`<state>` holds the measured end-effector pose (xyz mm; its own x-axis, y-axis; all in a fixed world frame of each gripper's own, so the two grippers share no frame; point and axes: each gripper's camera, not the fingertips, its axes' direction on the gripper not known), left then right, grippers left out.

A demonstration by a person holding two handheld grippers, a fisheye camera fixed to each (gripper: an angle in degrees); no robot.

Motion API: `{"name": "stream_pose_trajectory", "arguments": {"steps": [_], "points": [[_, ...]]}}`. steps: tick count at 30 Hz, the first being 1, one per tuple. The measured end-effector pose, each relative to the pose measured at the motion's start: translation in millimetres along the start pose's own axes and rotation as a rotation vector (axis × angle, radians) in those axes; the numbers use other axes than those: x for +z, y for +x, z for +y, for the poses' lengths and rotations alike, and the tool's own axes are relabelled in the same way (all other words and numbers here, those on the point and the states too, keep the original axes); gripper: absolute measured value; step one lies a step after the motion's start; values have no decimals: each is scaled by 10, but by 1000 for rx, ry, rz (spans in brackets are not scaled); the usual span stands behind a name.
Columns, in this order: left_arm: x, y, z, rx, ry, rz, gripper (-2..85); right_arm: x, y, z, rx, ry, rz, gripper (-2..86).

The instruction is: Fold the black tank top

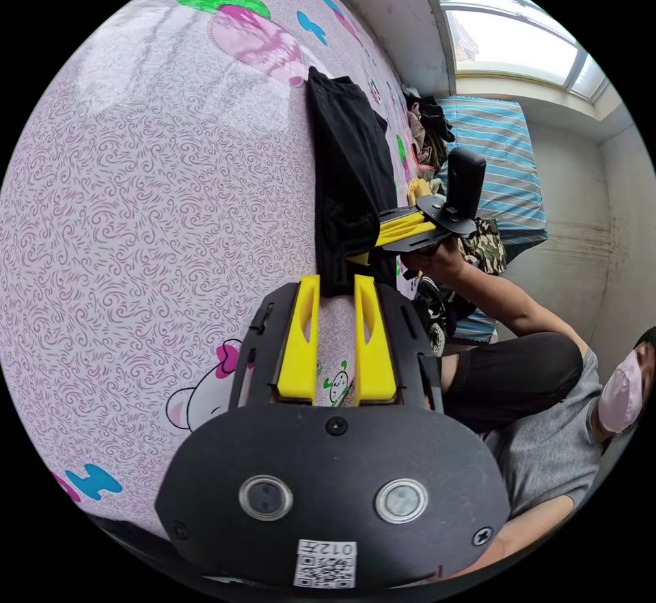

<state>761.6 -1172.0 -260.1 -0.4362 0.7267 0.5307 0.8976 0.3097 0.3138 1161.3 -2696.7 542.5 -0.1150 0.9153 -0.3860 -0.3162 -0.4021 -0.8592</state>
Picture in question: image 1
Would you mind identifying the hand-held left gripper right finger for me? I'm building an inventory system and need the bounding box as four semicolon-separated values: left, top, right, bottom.
354;275;398;406

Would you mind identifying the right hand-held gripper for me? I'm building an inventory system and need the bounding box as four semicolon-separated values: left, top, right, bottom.
348;195;478;264

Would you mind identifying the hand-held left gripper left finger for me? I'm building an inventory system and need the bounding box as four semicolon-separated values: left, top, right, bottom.
276;275;321;406

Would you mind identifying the black tank top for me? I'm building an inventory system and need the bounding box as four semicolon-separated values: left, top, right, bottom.
305;66;400;300

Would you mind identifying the person's left forearm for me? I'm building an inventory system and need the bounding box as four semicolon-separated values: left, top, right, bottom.
481;495;571;579

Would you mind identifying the person's right forearm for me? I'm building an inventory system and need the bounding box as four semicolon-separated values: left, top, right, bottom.
453;260;544;339

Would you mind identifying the person's right hand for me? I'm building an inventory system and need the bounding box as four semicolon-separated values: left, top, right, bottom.
405;240;466;290

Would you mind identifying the blue striped mat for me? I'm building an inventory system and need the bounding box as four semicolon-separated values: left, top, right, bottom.
438;94;548;346

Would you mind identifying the person's body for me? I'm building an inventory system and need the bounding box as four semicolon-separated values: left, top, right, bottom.
440;326;656;530

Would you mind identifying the bed with printed sheet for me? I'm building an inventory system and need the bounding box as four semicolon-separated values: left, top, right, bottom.
0;0;427;538

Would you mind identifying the window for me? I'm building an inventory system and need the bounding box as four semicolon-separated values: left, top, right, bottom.
409;0;612;108

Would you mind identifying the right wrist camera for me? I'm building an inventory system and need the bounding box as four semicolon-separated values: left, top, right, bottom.
444;147;487;221

